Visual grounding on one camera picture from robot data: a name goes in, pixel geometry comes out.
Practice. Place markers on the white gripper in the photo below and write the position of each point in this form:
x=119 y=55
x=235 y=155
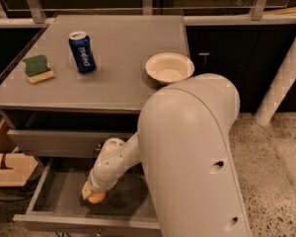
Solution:
x=95 y=184

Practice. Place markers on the orange fruit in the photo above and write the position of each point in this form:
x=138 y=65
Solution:
x=95 y=198

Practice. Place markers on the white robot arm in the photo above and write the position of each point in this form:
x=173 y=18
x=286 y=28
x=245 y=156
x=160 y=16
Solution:
x=182 y=138

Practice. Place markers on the open grey middle drawer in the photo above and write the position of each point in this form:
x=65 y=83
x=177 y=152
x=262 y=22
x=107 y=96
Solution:
x=57 y=205

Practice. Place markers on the grey top drawer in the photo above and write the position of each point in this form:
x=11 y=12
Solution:
x=68 y=144

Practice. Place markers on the grey drawer cabinet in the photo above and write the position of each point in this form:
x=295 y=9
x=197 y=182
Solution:
x=108 y=99

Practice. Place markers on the light wooden furniture piece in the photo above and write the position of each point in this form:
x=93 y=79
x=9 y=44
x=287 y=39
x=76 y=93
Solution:
x=15 y=168

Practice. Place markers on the green yellow sponge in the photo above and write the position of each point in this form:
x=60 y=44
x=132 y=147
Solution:
x=37 y=68

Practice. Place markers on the blue pepsi can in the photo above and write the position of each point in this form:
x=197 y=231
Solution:
x=80 y=46

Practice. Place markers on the white paper bowl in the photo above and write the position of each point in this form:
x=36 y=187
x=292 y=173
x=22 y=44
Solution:
x=168 y=68

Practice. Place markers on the dark background cabinet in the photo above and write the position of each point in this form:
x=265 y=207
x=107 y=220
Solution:
x=249 y=56

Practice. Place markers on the metal window railing frame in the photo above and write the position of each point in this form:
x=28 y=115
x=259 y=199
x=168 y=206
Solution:
x=39 y=13

